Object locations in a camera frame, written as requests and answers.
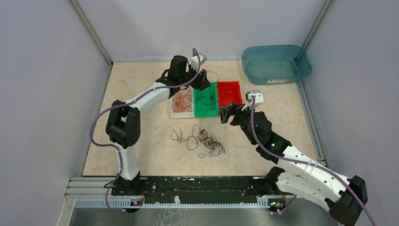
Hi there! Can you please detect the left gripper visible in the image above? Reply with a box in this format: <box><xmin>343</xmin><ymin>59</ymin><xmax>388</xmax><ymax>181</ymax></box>
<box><xmin>179</xmin><ymin>63</ymin><xmax>212</xmax><ymax>91</ymax></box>

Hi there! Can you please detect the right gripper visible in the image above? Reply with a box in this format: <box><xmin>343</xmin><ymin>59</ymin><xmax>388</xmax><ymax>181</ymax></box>
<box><xmin>219</xmin><ymin>102</ymin><xmax>258</xmax><ymax>145</ymax></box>

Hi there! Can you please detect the orange black cable bundle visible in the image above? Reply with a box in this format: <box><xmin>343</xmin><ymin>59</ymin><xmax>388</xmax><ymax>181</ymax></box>
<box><xmin>170</xmin><ymin>124</ymin><xmax>226</xmax><ymax>159</ymax></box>

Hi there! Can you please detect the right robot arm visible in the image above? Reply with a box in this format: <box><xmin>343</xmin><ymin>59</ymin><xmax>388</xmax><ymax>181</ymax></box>
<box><xmin>219</xmin><ymin>103</ymin><xmax>376</xmax><ymax>226</ymax></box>

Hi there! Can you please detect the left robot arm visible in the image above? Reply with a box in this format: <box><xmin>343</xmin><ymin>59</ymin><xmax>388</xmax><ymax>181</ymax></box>
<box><xmin>105</xmin><ymin>54</ymin><xmax>210</xmax><ymax>195</ymax></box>

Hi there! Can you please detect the green plastic bin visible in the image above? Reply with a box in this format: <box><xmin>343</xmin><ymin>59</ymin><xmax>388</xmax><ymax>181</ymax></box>
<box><xmin>193</xmin><ymin>82</ymin><xmax>219</xmax><ymax>117</ymax></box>

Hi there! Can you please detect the red plastic bin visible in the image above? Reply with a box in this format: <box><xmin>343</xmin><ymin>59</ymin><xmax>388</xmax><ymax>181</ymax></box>
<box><xmin>216</xmin><ymin>81</ymin><xmax>243</xmax><ymax>107</ymax></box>

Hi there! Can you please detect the white plastic bin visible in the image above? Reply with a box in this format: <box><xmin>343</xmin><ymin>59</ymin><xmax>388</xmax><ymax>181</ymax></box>
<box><xmin>170</xmin><ymin>86</ymin><xmax>195</xmax><ymax>119</ymax></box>

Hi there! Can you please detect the teal translucent tub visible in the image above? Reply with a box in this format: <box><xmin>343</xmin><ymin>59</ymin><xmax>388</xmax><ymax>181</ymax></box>
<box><xmin>241</xmin><ymin>45</ymin><xmax>312</xmax><ymax>85</ymax></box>

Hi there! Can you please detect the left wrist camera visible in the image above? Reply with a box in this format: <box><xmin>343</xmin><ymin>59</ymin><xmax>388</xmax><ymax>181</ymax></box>
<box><xmin>191</xmin><ymin>53</ymin><xmax>207</xmax><ymax>71</ymax></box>

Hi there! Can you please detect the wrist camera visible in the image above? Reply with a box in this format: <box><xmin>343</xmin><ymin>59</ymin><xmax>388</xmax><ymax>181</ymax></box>
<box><xmin>243</xmin><ymin>90</ymin><xmax>264</xmax><ymax>111</ymax></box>
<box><xmin>191</xmin><ymin>53</ymin><xmax>207</xmax><ymax>71</ymax></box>

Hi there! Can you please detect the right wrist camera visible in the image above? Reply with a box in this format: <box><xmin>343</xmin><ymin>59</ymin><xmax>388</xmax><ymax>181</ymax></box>
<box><xmin>243</xmin><ymin>90</ymin><xmax>264</xmax><ymax>111</ymax></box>

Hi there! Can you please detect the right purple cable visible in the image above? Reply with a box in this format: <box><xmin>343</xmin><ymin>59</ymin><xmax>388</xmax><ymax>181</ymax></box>
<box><xmin>249</xmin><ymin>96</ymin><xmax>376</xmax><ymax>226</ymax></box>

